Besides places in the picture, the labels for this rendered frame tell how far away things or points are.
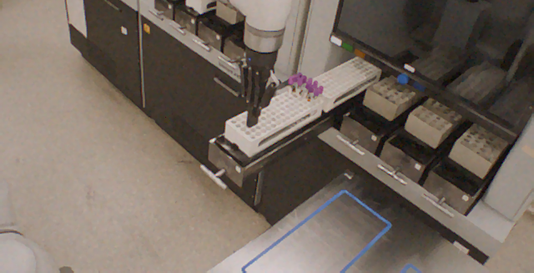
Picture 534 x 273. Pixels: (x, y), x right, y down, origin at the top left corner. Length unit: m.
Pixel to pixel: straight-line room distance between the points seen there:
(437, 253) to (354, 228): 0.19
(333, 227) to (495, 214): 0.53
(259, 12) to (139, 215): 1.33
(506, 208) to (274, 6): 0.84
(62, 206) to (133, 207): 0.31
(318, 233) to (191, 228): 1.08
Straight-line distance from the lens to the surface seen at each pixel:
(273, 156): 1.21
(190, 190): 2.16
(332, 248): 1.00
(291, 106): 1.26
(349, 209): 1.08
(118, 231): 2.03
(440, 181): 1.30
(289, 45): 1.56
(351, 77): 1.46
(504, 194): 1.35
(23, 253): 0.81
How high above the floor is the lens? 1.61
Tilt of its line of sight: 38 degrees down
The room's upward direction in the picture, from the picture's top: 10 degrees clockwise
